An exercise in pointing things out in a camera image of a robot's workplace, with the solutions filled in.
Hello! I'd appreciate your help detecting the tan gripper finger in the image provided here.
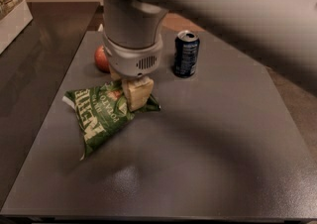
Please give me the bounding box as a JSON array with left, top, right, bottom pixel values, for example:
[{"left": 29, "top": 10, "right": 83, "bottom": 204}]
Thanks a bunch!
[
  {"left": 122, "top": 76, "right": 154, "bottom": 111},
  {"left": 109, "top": 66, "right": 121, "bottom": 80}
]

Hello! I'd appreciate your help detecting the red apple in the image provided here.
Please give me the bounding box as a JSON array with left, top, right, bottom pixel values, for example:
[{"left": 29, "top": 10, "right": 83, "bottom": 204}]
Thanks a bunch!
[{"left": 94, "top": 46, "right": 110, "bottom": 73}]

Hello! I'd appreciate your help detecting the white box with snacks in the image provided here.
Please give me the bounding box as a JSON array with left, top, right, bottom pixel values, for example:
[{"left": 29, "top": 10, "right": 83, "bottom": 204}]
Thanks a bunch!
[{"left": 0, "top": 0, "right": 33, "bottom": 54}]

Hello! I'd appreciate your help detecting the dark wooden side table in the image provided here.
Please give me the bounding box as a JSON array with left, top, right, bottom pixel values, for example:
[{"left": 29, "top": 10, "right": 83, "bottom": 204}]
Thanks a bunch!
[{"left": 0, "top": 2, "right": 100, "bottom": 209}]

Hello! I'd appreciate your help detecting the green jalapeno chip bag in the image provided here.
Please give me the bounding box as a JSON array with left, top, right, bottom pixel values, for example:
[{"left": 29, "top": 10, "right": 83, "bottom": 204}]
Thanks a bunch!
[{"left": 62, "top": 80, "right": 160, "bottom": 160}]

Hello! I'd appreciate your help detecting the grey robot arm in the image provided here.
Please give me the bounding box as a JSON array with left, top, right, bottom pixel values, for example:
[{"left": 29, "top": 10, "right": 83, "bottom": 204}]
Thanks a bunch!
[{"left": 104, "top": 0, "right": 317, "bottom": 92}]

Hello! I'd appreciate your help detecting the dark blue soda can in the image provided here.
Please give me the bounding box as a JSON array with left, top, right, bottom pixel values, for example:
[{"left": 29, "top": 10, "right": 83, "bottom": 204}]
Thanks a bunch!
[{"left": 173, "top": 30, "right": 200, "bottom": 78}]

